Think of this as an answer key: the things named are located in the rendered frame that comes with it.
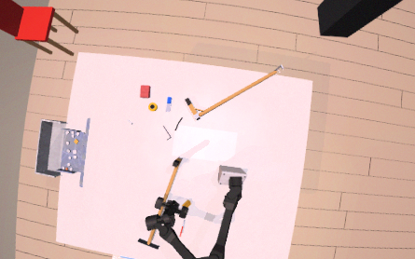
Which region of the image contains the orange ribbed handle with grey metal rod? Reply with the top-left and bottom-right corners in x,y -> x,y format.
183,200 -> 191,207

